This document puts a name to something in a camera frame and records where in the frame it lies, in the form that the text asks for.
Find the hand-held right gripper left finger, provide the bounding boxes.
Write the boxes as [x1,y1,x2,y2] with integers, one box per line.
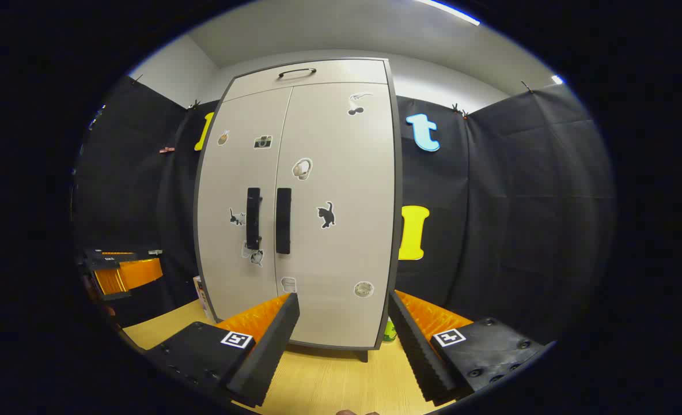
[144,292,301,408]

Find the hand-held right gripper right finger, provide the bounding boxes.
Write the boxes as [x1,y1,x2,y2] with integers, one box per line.
[387,290,555,404]

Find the black cabinet door handle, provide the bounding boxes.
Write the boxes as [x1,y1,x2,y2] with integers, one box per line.
[246,187,262,250]
[276,187,292,255]

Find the grey double-door shoe cabinet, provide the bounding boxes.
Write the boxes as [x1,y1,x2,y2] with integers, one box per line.
[193,58,404,364]

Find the black backdrop cloth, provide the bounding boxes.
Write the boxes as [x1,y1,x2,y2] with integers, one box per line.
[71,74,617,346]

